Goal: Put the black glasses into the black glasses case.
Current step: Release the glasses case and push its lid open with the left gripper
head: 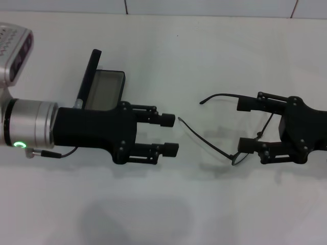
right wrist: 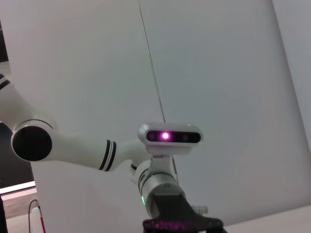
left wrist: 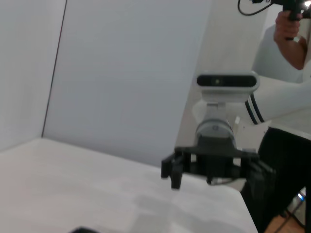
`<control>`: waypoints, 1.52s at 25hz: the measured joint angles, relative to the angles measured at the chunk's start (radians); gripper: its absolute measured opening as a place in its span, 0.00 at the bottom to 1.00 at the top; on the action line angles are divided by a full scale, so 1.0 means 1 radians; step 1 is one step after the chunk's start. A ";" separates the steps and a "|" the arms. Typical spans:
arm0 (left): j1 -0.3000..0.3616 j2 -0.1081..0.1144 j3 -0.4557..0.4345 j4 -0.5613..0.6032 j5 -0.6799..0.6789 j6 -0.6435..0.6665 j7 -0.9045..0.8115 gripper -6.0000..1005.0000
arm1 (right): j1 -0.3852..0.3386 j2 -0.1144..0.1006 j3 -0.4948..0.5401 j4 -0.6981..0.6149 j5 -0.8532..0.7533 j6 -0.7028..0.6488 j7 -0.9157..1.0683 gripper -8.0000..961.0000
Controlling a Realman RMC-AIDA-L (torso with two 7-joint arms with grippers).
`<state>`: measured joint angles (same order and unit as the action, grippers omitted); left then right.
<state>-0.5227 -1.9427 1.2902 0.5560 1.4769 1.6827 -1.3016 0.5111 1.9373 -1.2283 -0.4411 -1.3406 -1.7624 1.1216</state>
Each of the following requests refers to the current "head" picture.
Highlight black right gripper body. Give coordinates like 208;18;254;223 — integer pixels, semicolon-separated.
279;96;327;164

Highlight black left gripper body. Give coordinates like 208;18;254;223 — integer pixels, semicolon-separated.
52;101;140;164

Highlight black glasses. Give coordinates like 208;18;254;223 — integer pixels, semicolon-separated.
177;93;275;166

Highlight black glasses case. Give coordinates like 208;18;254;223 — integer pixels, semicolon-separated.
76;48;127;112

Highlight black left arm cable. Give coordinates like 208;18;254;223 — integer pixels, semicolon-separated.
25;146;79;159

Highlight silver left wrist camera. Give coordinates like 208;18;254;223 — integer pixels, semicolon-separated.
0;22;34;89

